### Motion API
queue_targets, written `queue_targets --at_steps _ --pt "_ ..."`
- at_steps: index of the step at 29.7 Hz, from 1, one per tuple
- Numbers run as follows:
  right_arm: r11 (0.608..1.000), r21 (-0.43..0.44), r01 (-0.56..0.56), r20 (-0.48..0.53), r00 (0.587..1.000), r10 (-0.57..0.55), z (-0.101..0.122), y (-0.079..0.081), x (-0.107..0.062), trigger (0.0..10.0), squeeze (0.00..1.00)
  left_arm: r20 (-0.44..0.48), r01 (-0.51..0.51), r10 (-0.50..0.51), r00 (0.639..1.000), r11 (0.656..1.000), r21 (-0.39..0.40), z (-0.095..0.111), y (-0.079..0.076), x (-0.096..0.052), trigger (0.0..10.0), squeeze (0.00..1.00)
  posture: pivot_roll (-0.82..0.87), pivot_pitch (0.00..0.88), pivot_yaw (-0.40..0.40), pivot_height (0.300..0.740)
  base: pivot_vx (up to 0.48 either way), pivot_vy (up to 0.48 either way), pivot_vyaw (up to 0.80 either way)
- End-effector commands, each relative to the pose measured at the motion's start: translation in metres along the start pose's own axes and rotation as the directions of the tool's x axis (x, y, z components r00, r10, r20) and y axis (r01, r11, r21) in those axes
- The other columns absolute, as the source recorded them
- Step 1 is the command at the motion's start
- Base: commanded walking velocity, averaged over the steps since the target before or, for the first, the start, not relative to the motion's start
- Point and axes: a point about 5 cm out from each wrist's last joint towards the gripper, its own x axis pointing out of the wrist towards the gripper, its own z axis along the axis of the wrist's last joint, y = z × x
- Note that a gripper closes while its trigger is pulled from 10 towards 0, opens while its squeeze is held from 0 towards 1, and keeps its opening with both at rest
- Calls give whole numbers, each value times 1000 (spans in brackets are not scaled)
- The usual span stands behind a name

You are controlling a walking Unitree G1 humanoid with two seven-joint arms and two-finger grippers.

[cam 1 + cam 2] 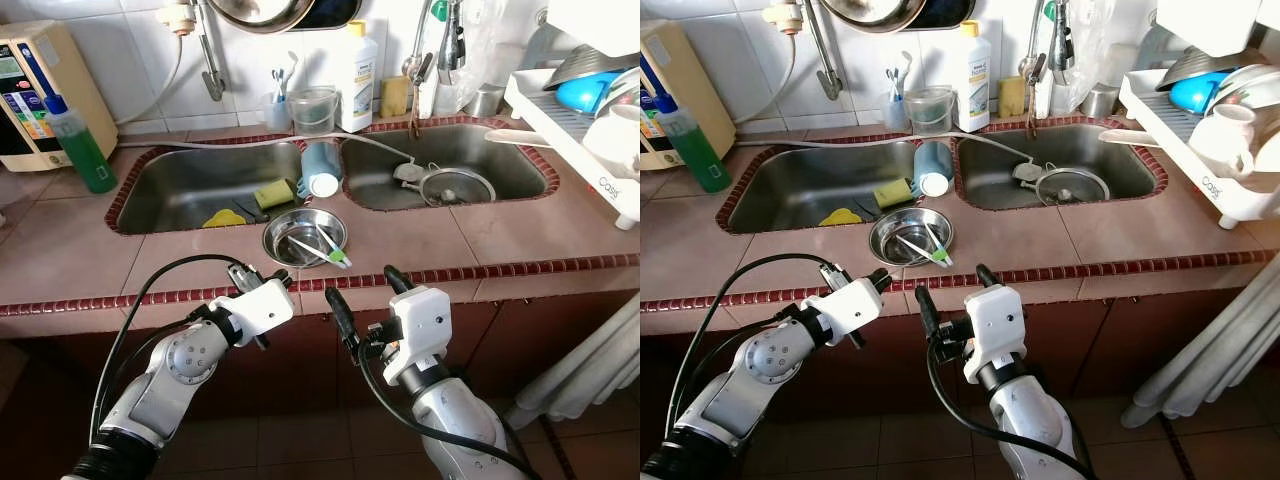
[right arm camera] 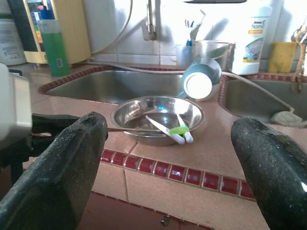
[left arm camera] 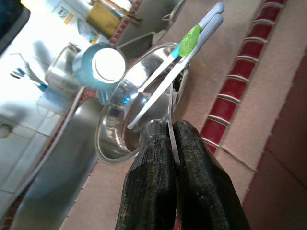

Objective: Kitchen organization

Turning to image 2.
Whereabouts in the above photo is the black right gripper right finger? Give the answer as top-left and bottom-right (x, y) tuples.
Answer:
(231, 117), (307, 230)

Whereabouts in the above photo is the clear toothbrush cup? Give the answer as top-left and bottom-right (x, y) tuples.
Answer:
(176, 44), (195, 70)

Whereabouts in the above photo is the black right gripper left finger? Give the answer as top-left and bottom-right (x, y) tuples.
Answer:
(0, 111), (108, 230)

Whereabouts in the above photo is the round steel bowl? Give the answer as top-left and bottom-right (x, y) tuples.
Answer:
(110, 95), (206, 146)

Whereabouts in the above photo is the white toothpaste tube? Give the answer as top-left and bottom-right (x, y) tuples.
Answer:
(190, 9), (206, 44)

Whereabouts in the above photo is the beige water ionizer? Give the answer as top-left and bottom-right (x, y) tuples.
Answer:
(7, 0), (92, 65)

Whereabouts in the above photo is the white hose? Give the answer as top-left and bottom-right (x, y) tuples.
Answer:
(86, 61), (295, 113)

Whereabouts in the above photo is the plain yellow sponge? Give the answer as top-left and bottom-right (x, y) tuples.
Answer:
(267, 42), (299, 74)

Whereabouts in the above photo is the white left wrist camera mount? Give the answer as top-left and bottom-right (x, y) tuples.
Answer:
(0, 62), (33, 150)

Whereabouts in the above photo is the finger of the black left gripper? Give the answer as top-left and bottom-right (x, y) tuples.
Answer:
(51, 115), (80, 134)

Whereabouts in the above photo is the steel sink basin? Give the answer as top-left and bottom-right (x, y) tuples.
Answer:
(224, 79), (307, 127)
(45, 69), (188, 105)

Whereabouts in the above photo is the blue ceramic mug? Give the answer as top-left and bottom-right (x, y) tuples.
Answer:
(177, 57), (223, 101)

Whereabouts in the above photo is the green liquid bottle blue cap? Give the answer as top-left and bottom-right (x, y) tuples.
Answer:
(37, 4), (71, 77)

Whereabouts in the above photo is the white detergent bottle yellow cap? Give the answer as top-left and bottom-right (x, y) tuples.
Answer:
(231, 0), (273, 76)

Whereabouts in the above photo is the white hose end piece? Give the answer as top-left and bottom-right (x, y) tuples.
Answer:
(271, 110), (304, 127)

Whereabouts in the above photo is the white tongs green clip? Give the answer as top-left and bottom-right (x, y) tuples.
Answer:
(145, 112), (194, 145)

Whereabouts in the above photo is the chrome wall tap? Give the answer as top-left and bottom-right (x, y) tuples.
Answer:
(143, 0), (158, 41)

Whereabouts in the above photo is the blue white toothbrush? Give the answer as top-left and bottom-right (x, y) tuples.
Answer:
(184, 19), (195, 46)

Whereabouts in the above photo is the clear plastic bucket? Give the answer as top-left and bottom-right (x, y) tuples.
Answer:
(194, 40), (237, 72)

